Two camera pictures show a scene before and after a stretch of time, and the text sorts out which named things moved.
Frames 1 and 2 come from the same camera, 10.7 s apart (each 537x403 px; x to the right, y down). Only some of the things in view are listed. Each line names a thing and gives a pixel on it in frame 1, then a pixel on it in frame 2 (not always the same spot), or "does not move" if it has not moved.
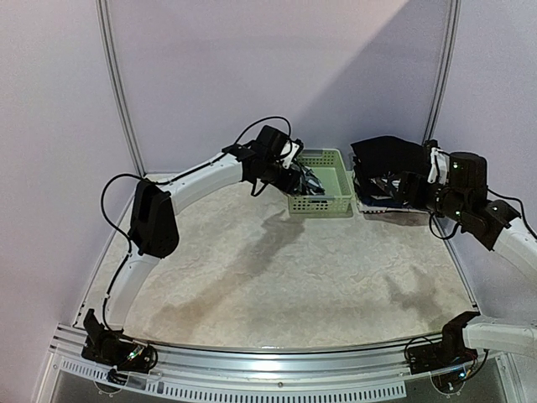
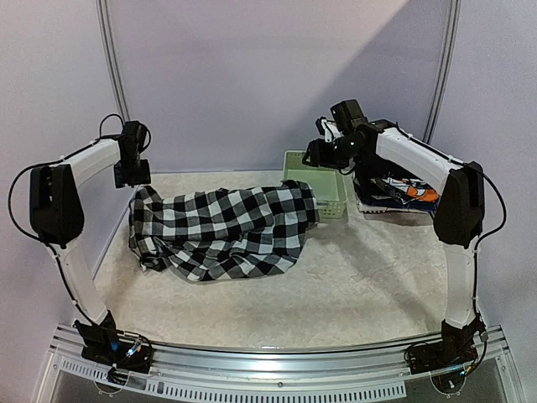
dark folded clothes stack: [390, 175] does not move
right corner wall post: [451, 49] does not move
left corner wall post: [114, 70] does not move
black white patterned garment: [310, 182] -> [224, 232]
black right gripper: [408, 185] -> [315, 154]
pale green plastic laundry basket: [329, 166] does not move
